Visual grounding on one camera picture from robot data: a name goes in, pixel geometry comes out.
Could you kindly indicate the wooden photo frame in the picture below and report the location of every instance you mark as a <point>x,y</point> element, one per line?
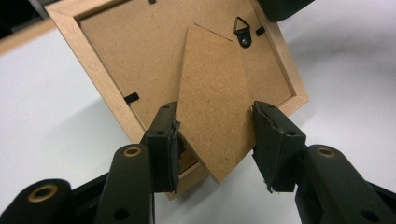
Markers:
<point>140,62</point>

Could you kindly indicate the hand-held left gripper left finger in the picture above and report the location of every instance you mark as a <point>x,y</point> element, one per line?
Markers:
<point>160,155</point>

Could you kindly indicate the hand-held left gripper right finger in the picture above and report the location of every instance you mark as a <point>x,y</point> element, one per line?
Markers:
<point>280,155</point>

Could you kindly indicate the wooden table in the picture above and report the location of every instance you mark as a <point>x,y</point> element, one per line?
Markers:
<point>18,39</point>

